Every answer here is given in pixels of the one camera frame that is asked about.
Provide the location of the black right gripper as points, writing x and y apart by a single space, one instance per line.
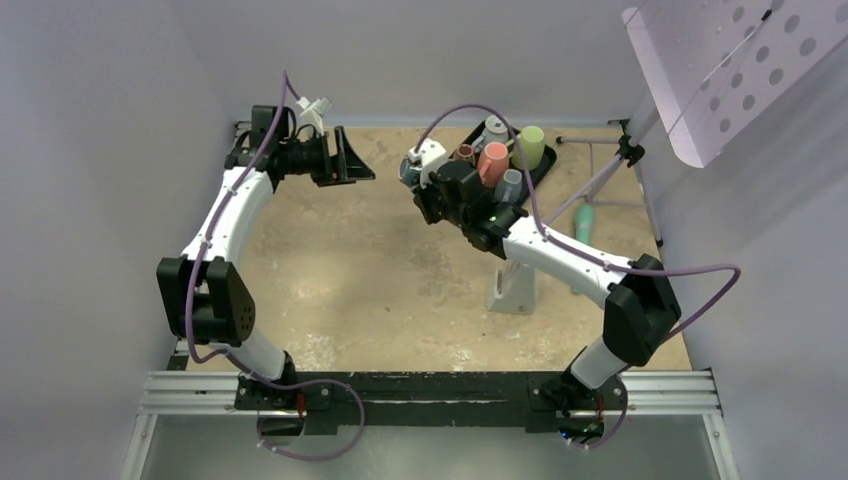
421 200

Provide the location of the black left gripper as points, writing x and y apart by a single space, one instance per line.
350 167

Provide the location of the grey-blue ceramic mug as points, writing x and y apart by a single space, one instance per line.
410 172

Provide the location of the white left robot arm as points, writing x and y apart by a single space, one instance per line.
206 301

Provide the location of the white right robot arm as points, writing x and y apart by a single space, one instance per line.
638 303

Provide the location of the brown ribbed mug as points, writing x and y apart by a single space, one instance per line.
465 152

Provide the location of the pink mug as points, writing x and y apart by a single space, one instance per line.
492 163

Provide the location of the small blue-grey mug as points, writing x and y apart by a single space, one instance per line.
509 187

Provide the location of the green mug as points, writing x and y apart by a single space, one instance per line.
530 150

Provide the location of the white metronome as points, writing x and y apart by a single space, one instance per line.
513 289

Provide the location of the music stand tripod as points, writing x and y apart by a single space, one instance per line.
629 153

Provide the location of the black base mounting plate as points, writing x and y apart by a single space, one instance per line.
533 401

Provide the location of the perforated music stand desk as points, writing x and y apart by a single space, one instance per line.
712 67

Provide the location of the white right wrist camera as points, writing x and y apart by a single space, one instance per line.
428 157

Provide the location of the teal handled tool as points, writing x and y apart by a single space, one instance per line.
583 223

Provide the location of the aluminium frame rail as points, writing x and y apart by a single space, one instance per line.
187 427

